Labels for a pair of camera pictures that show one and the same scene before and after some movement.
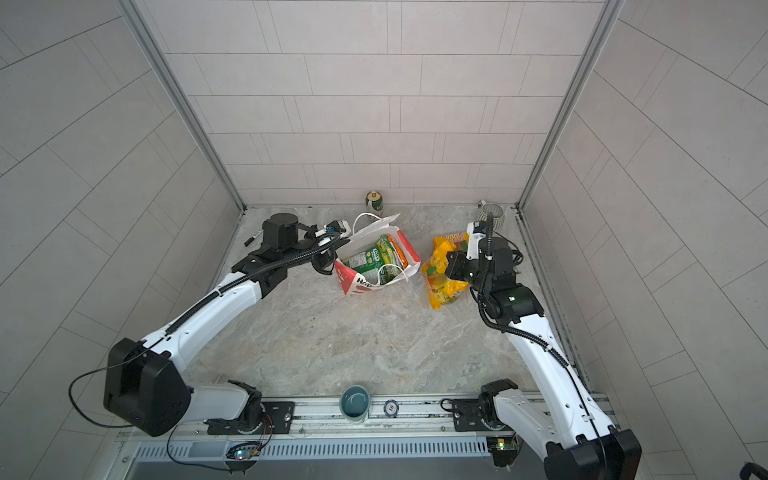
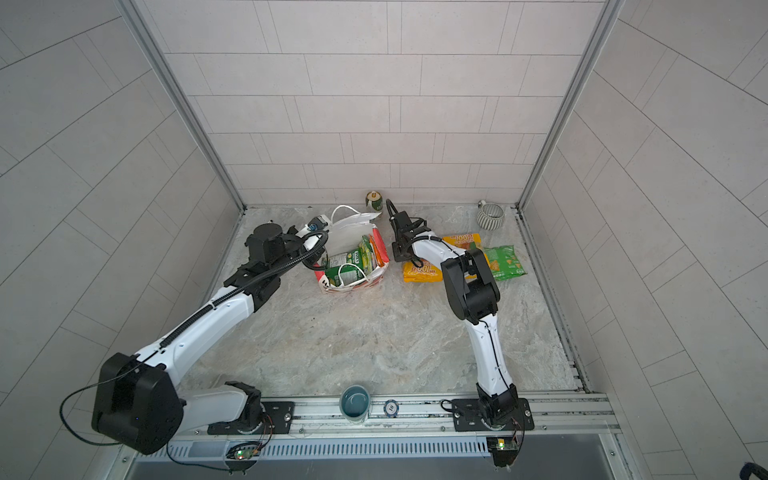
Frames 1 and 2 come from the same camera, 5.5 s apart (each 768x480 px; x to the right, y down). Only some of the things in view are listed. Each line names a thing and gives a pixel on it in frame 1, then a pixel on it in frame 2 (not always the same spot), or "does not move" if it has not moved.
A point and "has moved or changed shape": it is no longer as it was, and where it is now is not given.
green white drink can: x=376 y=199 does not move
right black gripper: x=455 y=266 to x=398 y=251
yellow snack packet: x=441 y=288 has moved or changed shape
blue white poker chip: x=391 y=408 does not move
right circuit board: x=504 y=449 does not move
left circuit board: x=241 y=458 does not move
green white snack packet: x=383 y=256 has moved or changed shape
